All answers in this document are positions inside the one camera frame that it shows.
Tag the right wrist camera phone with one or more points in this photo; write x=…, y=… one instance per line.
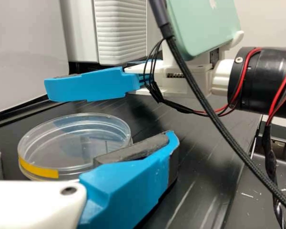
x=200, y=26

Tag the incubator door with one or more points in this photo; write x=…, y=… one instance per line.
x=121, y=31

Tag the petri dish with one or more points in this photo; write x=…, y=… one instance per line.
x=62, y=133

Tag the white incubator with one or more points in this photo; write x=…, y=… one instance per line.
x=78, y=31

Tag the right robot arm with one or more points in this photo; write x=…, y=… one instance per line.
x=264, y=78

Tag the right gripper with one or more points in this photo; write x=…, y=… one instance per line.
x=197, y=78

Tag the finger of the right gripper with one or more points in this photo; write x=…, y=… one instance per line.
x=90, y=87

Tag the white box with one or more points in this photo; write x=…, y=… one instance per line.
x=26, y=47

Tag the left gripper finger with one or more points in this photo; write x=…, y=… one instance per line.
x=133, y=181

